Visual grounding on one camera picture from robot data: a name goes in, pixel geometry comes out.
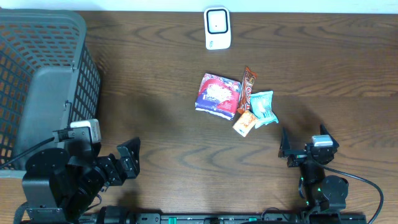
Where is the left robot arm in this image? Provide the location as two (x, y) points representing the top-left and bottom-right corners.
(13, 138), (141, 223)

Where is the grey plastic mesh basket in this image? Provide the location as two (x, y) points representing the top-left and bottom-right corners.
(1, 9), (101, 179)

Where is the teal snack packet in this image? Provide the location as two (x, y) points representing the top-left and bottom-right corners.
(250, 90), (279, 129)

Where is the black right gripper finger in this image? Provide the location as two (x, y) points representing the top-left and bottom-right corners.
(279, 128), (291, 151)
(320, 124), (337, 144)

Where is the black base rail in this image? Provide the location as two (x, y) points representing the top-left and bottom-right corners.
(79, 212), (368, 224)

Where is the orange brown chocolate bar wrapper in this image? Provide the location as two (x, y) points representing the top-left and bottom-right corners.
(237, 67), (257, 114)

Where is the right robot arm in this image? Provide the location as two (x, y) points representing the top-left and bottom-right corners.
(278, 125), (349, 223)

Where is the small orange snack pack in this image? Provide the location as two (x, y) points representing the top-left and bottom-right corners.
(233, 110), (258, 137)

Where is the red purple snack bag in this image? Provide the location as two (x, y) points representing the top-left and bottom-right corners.
(195, 73), (241, 120)

